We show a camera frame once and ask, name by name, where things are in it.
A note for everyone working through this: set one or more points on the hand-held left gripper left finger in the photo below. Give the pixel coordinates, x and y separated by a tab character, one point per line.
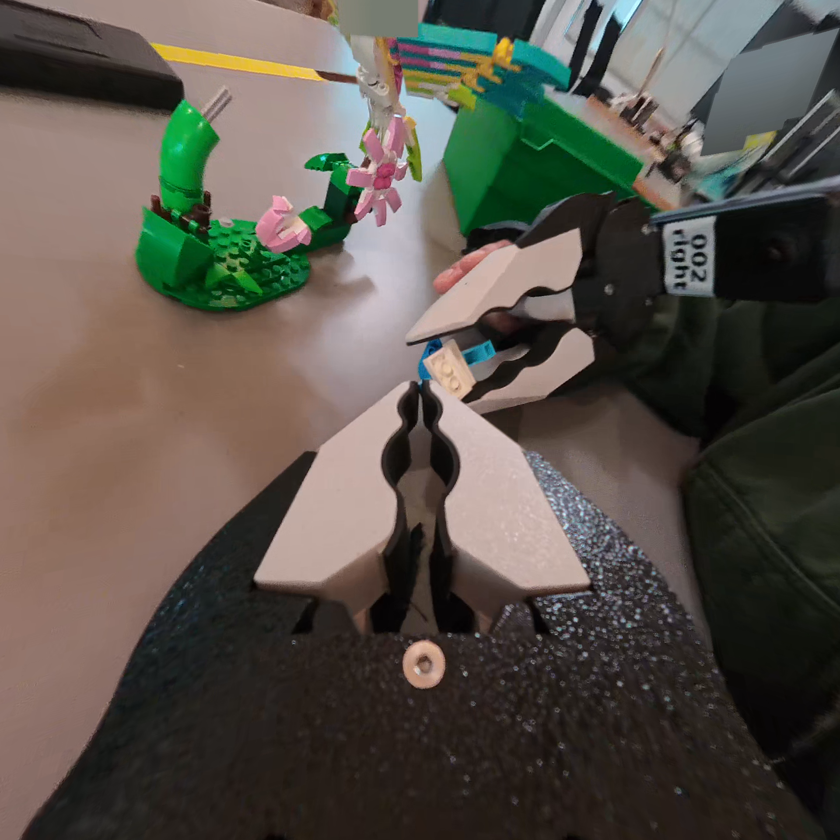
328	512

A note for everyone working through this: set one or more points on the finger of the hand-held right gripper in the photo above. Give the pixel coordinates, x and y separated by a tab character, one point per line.
499	282
558	367

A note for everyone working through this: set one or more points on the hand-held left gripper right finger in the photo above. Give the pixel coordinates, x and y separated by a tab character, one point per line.
512	518

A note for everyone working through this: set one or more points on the white and blue lego piece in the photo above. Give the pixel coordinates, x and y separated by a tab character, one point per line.
449	374

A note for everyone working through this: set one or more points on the green lego box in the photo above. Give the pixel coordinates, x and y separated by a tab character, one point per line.
518	157

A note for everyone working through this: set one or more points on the green lego plant model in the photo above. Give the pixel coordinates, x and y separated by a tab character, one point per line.
229	256

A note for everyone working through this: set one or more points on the person's right hand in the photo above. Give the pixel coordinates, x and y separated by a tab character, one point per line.
469	266

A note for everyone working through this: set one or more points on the cluttered wooden table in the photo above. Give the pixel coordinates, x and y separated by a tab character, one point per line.
646	124

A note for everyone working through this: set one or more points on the yellow tape strip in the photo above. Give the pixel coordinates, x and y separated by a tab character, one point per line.
236	62

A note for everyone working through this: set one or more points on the black power adapter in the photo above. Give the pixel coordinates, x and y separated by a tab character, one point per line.
72	59

